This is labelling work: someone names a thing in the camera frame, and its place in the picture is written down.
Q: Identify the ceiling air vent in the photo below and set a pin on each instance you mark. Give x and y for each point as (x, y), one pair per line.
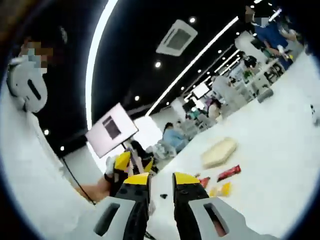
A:
(177, 37)

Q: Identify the wall monitor screen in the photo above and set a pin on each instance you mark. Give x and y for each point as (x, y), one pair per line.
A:
(200, 91)

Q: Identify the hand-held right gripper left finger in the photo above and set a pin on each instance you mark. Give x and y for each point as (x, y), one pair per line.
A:
(135, 200)

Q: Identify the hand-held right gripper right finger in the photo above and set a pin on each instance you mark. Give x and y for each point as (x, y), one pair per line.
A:
(185, 200)

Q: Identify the white worn device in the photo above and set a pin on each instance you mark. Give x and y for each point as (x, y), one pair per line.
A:
(20, 85)

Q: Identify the dark red food packet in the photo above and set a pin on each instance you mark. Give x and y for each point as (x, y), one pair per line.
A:
(228, 173)

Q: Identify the black food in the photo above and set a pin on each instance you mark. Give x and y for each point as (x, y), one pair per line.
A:
(163, 195)

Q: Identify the large display screen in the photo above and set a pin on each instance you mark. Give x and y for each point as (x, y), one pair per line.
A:
(110, 130)

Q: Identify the small yellow food packet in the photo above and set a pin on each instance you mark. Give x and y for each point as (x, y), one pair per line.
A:
(220, 189)

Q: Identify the curved ceiling light strip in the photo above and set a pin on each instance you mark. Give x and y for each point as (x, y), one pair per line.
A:
(195, 62)
(92, 57)

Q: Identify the beige hexagonal container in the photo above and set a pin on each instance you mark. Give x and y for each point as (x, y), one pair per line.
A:
(218, 152)

